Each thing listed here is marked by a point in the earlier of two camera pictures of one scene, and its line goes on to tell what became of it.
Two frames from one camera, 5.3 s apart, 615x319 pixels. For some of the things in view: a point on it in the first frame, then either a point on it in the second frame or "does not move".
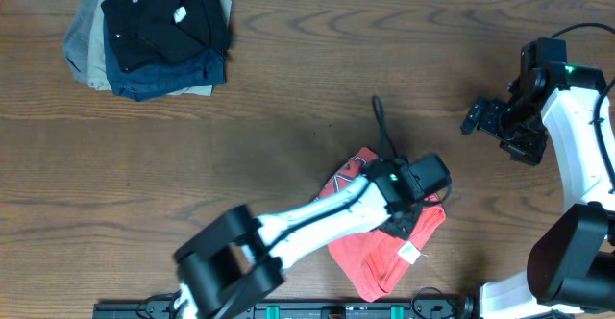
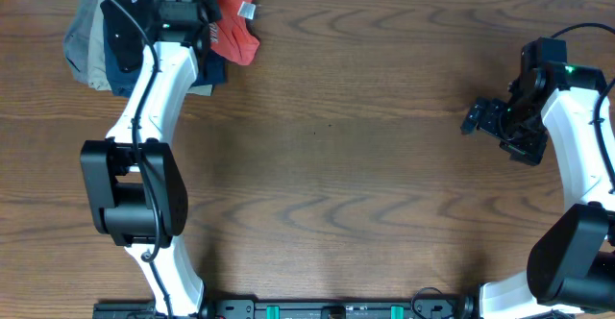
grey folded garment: [76, 39] does not move
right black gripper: [528, 152] does not move
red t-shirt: [375, 261] -> [235, 43]
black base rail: [162, 307] does not move
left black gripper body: [404, 233] -> [210, 11]
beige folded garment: [99, 75] does not move
